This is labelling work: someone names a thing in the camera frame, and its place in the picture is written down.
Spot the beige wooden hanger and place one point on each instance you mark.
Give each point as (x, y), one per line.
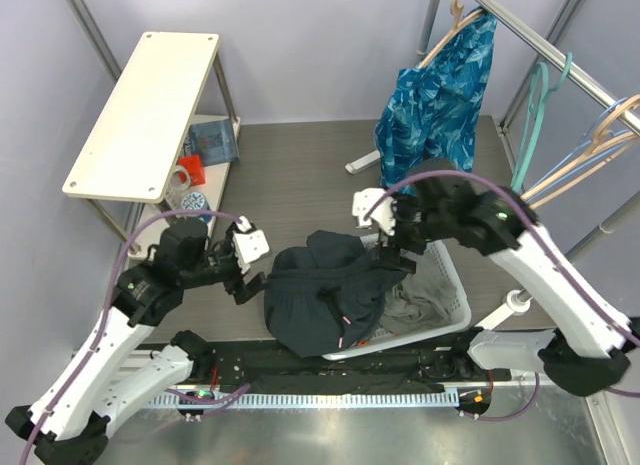
(460, 21)

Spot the white laundry basket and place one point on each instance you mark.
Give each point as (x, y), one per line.
(432, 267)

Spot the clear glass mug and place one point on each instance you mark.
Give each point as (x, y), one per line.
(179, 182)

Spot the white side shelf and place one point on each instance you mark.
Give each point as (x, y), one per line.
(135, 142)

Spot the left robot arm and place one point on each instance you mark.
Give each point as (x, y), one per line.
(74, 420)

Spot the dark navy shorts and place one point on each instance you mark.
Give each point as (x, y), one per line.
(326, 295)

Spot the grey cloth in basket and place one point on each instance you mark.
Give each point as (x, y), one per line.
(413, 306)

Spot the blue floral shorts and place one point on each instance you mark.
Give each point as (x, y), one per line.
(434, 109)

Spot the blue book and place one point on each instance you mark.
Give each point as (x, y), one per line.
(213, 141)

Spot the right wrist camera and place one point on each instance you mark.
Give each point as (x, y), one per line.
(373, 206)

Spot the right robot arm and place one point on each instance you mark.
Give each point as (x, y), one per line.
(588, 349)

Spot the red box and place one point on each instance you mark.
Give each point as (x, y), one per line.
(195, 173)

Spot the teal plastic hanger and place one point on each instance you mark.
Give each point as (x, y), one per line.
(540, 90)

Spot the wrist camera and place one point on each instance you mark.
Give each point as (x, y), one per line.
(373, 206)
(250, 244)

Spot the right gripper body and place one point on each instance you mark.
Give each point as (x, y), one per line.
(413, 224)

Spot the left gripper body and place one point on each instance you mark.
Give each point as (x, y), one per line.
(222, 264)

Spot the metal clothes rack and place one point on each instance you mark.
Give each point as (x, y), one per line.
(607, 144)

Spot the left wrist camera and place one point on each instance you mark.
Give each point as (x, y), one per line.
(250, 244)

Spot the light blue hanger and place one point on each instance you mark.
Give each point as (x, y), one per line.
(585, 145)

